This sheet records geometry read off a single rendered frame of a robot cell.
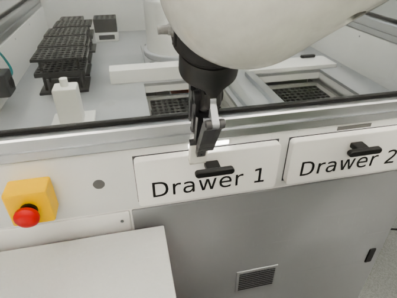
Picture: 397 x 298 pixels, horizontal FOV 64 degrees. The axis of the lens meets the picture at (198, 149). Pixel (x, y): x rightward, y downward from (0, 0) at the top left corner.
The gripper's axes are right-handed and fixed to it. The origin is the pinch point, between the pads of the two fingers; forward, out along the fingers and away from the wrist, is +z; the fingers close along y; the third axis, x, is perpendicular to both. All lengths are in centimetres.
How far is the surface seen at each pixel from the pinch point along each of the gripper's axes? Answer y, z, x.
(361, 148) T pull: 0.7, 6.0, 34.1
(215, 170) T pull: 1.2, 5.7, 3.4
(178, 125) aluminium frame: -6.1, 0.4, -2.5
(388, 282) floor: 14, 98, 90
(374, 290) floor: 16, 98, 82
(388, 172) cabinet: 0, 19, 49
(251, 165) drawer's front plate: -1.1, 9.5, 11.8
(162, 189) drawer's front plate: -0.1, 12.2, -6.4
